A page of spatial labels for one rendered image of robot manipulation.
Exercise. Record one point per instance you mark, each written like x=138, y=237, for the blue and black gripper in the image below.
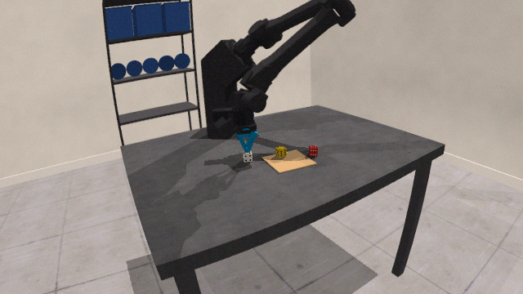
x=251, y=133

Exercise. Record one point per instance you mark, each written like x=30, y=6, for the yellow die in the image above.
x=280, y=151

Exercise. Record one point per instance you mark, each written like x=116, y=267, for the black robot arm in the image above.
x=269, y=32

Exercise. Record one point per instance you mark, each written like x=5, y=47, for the peach flat mat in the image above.
x=294, y=160

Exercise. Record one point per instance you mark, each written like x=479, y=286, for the red die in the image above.
x=313, y=151

